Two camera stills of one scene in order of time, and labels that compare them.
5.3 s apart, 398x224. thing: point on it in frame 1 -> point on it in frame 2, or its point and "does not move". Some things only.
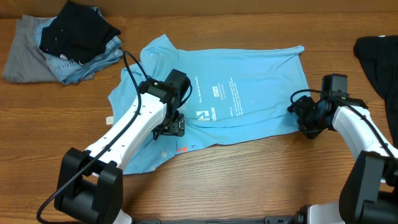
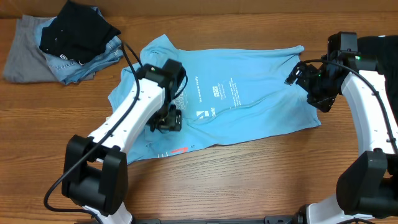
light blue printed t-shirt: [235, 94] does not move
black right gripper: [305, 119] -> [306, 79]
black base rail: [267, 219] does not move
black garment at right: [379, 56] does not move
